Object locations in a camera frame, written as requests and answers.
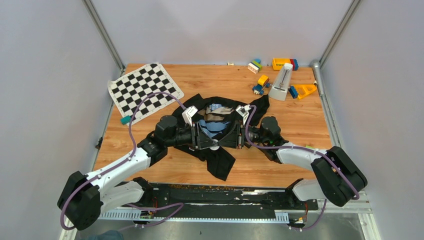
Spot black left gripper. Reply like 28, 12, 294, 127
165, 122, 218, 150

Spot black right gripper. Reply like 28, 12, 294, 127
217, 120, 269, 150

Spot black printed t-shirt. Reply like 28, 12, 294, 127
170, 93, 284, 182

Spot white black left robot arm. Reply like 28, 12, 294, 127
57, 115, 219, 230

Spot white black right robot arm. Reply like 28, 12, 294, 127
231, 116, 368, 209

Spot yellow blue toy car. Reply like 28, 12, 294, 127
252, 74, 271, 96

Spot white metronome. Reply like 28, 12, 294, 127
268, 63, 293, 101

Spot white green toy bricks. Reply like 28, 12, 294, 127
247, 58, 263, 74

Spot teal small block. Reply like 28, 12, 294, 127
120, 115, 132, 125

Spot orange triangular toy piece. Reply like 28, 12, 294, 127
294, 84, 318, 100

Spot yellow toy brick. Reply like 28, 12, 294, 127
272, 58, 292, 71

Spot black white checkerboard mat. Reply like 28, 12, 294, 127
107, 63, 185, 125

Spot red blue toy brick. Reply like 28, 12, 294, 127
289, 58, 299, 71

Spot grey metal pipe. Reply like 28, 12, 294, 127
310, 60, 325, 98

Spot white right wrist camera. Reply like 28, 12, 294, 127
235, 104, 251, 126

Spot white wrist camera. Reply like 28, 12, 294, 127
181, 105, 198, 126
235, 104, 251, 126

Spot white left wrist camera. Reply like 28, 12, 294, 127
181, 105, 198, 126

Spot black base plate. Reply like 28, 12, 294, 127
134, 183, 319, 219

